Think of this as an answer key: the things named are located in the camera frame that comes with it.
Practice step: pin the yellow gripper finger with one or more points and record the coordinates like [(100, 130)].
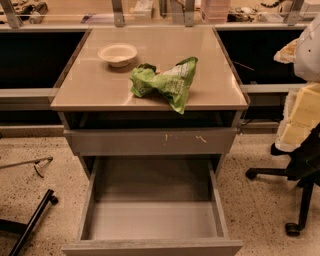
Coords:
[(304, 116), (287, 54)]

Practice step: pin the green rice chip bag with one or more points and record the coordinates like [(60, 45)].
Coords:
[(172, 84)]

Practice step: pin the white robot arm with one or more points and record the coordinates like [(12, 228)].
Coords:
[(307, 61)]

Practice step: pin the open grey middle drawer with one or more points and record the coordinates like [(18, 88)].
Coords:
[(152, 206)]

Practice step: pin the grey drawer cabinet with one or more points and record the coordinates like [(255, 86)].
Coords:
[(95, 95)]

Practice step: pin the grey top drawer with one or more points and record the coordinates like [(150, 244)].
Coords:
[(121, 142)]

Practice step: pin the black office chair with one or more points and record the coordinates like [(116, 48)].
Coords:
[(304, 167)]

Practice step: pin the pink plastic container stack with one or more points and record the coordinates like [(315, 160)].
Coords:
[(214, 11)]

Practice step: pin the white paper bowl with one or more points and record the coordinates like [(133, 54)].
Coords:
[(117, 55)]

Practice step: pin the grey metal rod tool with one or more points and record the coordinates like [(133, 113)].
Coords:
[(38, 164)]

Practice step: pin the black stand leg with caster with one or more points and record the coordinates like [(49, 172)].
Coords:
[(25, 229)]

